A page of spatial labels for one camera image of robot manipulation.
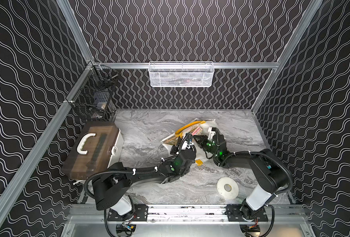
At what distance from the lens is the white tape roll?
0.82m

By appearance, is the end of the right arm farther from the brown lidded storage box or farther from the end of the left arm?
the brown lidded storage box

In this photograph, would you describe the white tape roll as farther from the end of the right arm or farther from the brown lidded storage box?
the brown lidded storage box

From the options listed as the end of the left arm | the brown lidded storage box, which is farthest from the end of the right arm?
the brown lidded storage box

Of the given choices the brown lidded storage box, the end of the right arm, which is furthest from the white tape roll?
the brown lidded storage box
